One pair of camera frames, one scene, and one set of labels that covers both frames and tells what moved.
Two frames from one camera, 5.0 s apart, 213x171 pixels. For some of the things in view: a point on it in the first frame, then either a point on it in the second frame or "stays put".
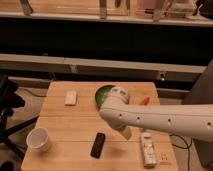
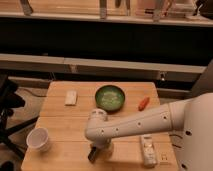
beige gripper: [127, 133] -> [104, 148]
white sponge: [70, 97] stays put
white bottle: [149, 153] stays put
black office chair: [10, 99] stays put
